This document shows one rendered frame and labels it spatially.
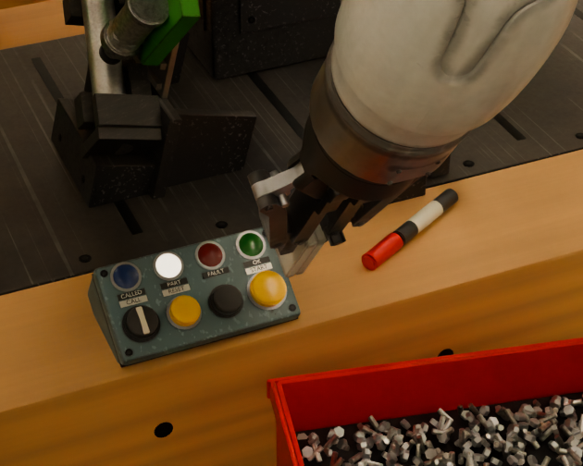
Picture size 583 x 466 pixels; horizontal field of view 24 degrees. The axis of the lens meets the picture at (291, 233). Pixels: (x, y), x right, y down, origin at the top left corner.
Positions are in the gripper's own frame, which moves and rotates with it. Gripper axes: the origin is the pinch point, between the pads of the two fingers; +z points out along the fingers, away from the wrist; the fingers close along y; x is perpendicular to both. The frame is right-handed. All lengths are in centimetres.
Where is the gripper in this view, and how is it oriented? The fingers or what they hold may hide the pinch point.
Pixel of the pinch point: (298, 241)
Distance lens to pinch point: 97.1
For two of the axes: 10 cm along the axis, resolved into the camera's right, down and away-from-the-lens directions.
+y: 9.2, -2.3, 3.2
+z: -2.3, 3.6, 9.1
